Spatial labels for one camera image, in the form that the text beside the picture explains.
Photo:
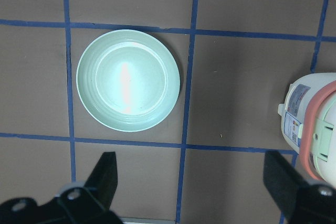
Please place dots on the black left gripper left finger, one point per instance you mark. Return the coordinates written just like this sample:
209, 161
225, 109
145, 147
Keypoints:
89, 203

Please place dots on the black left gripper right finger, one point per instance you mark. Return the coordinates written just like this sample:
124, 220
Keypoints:
300, 200

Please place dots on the green plate near left arm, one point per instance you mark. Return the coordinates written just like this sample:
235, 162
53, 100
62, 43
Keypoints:
128, 80

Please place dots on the white rice cooker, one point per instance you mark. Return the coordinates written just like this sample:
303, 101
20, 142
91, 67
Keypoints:
308, 123

